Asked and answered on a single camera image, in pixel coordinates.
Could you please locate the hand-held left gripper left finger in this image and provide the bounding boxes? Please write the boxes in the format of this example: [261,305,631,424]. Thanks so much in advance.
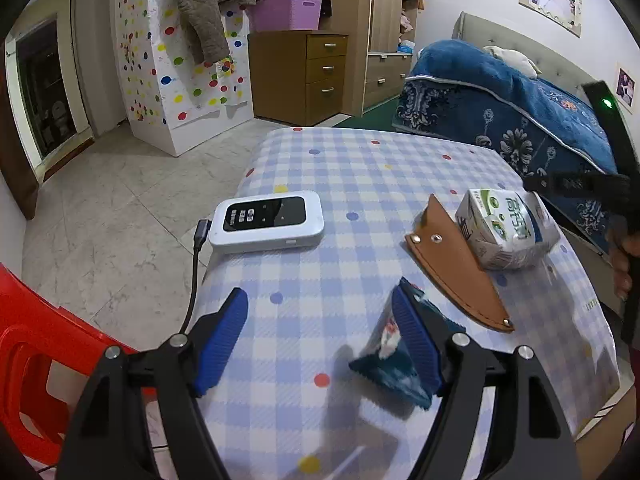
[56,287,249,480]

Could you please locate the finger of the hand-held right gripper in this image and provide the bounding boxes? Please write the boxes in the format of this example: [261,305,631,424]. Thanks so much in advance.
[522,172,632,201]

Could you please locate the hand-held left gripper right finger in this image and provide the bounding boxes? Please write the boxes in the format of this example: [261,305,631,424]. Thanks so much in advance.
[391,285,583,480]

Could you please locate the teal snack wrapper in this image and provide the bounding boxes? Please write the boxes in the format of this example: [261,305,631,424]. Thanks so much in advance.
[348,280,467,410]

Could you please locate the white and green milk carton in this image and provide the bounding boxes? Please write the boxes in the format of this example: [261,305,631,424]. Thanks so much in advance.
[455,187,562,272]

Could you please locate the person's right hand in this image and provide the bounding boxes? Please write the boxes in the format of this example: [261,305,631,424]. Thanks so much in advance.
[605,215,640,301]

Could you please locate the brown leather sheath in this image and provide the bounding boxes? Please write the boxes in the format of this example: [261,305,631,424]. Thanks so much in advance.
[404,193,516,333]

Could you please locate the white mobile router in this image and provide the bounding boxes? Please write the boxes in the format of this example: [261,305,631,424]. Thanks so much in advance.
[207,194,325,254]

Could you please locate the white pillow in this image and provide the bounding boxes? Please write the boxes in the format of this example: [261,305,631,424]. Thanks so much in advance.
[482,46,541,78]

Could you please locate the bed with blue blanket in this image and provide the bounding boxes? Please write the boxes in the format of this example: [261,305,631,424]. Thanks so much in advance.
[392,40,621,256]
[452,11,640,311]

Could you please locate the red plastic stool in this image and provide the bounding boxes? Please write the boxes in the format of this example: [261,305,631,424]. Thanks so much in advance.
[0,262,161,468]

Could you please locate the wooden wardrobe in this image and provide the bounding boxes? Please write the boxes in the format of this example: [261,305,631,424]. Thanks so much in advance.
[320,0,426,116]

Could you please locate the wooden drawer cabinet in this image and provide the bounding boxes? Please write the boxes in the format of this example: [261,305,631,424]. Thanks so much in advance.
[248,30,349,127]

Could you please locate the brown wooden door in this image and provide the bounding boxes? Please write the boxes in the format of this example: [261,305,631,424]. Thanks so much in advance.
[0,40,41,221]

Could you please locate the white cabinet with coloured dots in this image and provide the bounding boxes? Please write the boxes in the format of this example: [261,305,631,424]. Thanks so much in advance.
[115,0,256,157]

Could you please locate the dark glass door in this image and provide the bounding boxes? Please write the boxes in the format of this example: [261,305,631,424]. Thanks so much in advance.
[15,20,96,161]

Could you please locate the purple plastic basket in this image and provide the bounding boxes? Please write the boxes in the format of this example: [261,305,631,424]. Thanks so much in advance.
[248,0,323,32]

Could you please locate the brown quilted coat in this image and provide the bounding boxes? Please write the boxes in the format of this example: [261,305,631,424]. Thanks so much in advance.
[165,0,278,63]

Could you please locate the small wall poster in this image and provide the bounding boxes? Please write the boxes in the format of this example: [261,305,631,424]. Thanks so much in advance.
[614,63,636,107]

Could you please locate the black cable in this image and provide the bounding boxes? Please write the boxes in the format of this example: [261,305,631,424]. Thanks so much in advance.
[180,219,213,336]

